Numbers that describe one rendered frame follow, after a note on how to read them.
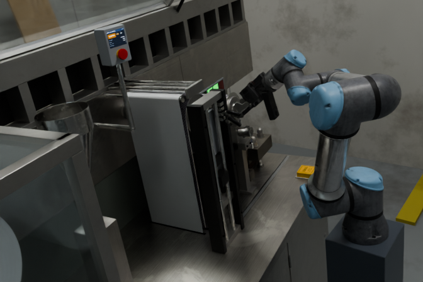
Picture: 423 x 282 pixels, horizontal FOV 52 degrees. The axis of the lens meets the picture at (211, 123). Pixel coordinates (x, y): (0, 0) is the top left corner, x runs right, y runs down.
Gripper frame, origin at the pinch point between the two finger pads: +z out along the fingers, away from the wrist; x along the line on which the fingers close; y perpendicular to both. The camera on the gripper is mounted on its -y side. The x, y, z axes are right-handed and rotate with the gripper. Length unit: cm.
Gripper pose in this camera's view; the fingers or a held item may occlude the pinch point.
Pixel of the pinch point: (241, 116)
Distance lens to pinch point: 173.7
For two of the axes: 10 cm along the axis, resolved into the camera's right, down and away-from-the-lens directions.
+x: -4.8, 3.9, -7.9
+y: -6.6, -7.5, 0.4
